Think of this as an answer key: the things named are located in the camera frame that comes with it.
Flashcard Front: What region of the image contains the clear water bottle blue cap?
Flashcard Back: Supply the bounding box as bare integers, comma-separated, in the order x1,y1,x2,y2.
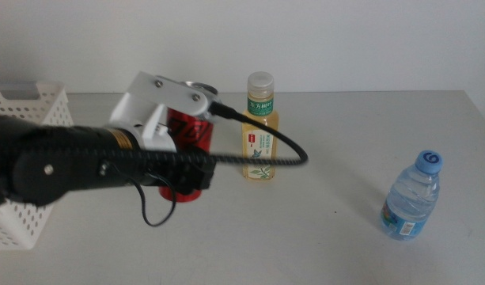
380,149,444,241

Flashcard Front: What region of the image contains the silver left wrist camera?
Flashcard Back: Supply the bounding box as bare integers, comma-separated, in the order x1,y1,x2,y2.
202,93,222,120

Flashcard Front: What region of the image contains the white perforated plastic basket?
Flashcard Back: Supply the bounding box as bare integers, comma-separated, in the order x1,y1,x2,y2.
0,81,75,251

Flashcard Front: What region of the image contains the red soda can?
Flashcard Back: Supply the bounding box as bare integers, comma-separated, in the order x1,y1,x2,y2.
158,81,220,203

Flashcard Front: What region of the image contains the yellow tea bottle green label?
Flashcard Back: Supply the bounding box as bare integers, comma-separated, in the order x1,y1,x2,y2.
241,70,280,181

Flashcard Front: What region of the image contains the thin black cable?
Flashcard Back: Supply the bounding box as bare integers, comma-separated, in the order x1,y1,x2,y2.
107,161,178,228

